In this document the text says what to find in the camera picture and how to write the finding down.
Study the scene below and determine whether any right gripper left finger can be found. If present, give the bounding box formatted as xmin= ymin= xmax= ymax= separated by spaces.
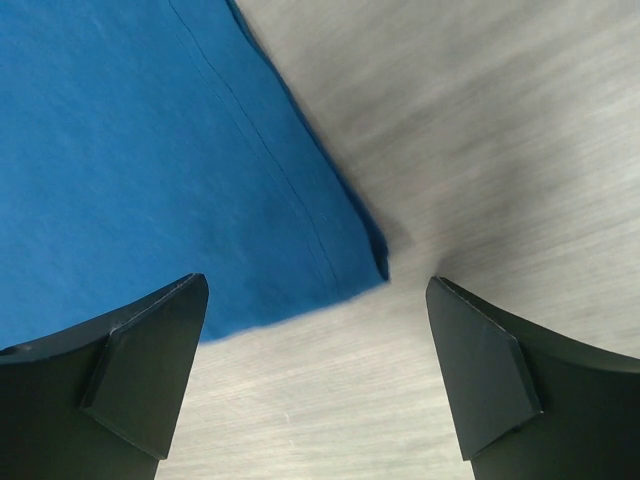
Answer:
xmin=1 ymin=274 xmax=209 ymax=480

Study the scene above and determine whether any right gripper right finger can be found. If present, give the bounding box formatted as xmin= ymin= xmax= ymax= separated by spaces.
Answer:
xmin=426 ymin=277 xmax=639 ymax=479

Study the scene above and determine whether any blue t shirt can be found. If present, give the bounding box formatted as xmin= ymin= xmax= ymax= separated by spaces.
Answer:
xmin=1 ymin=1 xmax=389 ymax=346

